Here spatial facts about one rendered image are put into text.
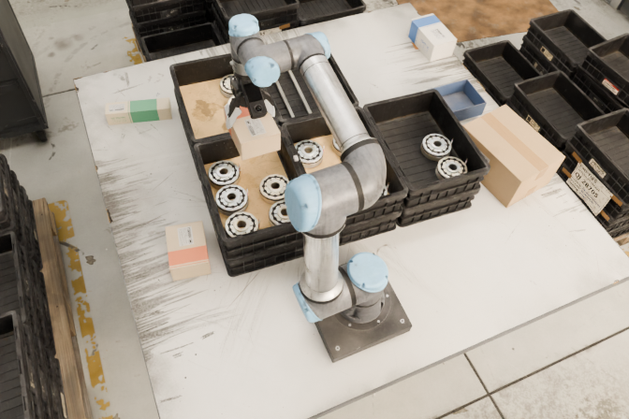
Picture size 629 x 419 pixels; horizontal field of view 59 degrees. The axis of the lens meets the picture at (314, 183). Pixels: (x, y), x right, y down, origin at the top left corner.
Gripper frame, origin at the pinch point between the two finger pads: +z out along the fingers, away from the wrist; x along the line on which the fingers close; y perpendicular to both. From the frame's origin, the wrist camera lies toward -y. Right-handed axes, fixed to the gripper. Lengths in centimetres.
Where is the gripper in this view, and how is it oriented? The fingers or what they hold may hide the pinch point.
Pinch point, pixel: (252, 124)
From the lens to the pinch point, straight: 166.3
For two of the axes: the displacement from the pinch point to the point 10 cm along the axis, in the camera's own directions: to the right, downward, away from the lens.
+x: -9.2, 2.9, -2.8
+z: -0.5, 6.1, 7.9
